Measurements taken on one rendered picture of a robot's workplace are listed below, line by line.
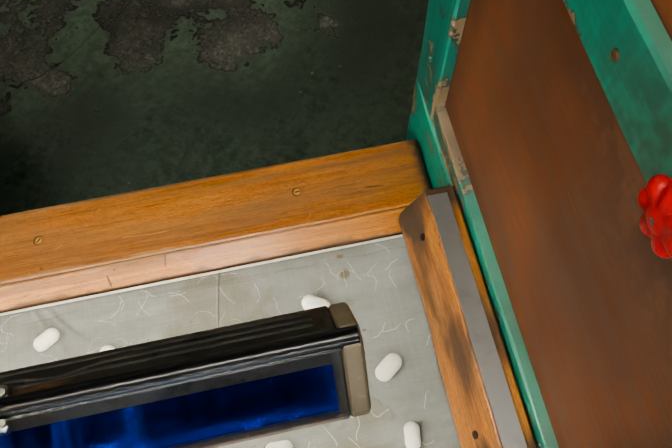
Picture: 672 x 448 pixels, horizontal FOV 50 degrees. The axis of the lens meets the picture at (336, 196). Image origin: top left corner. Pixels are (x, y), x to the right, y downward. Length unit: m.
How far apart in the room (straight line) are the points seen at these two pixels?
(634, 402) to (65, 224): 0.66
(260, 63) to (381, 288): 1.18
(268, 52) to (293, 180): 1.10
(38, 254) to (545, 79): 0.62
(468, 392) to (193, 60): 1.42
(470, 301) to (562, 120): 0.27
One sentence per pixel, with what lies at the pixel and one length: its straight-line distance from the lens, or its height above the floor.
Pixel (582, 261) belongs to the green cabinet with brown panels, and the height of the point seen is 1.07.
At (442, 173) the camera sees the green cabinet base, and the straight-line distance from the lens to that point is 0.85.
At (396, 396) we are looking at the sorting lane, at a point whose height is 0.74.
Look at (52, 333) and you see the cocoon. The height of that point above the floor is 0.76.
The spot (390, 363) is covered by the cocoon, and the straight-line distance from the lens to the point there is 0.83.
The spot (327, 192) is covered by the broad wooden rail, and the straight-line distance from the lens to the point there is 0.90.
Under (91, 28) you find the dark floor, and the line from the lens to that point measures 2.13.
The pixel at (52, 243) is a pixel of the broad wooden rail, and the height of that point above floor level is 0.76.
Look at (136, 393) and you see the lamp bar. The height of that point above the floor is 1.11.
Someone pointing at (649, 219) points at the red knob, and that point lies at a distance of 0.39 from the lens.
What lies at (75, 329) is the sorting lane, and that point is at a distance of 0.91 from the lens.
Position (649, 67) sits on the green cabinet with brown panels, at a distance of 0.41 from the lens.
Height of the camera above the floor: 1.57
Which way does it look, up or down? 64 degrees down
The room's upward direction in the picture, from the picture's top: straight up
